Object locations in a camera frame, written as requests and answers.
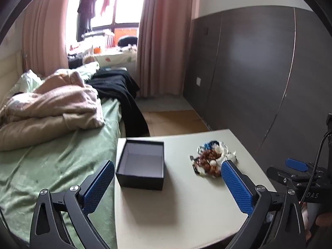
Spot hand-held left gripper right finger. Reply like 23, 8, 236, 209
221, 160, 307, 249

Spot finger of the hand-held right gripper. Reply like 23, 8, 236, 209
285, 158, 316, 173

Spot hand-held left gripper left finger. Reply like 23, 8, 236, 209
30, 160, 115, 249

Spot pile of mixed jewelry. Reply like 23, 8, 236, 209
190, 139, 239, 179

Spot black box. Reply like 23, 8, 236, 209
115, 139, 166, 191

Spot bed with green sheet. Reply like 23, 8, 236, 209
0, 62, 128, 249

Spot flat cardboard sheet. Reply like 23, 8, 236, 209
141, 109, 209, 137

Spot pink fleece blanket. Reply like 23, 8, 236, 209
0, 69, 106, 151

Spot black blanket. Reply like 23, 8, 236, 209
88, 69, 150, 138

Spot light green quilt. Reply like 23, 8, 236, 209
15, 62, 100, 94

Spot printed window seat cushion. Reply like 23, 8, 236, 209
68, 49, 138, 64

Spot black bag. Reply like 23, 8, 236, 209
117, 35, 138, 47

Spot pink curtain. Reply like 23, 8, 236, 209
22, 0, 76, 77
135, 0, 201, 98

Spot dark hanging clothes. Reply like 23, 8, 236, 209
76, 0, 98, 42

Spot window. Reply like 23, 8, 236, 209
66, 0, 147, 50

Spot black cable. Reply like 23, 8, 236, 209
300, 131, 332, 203

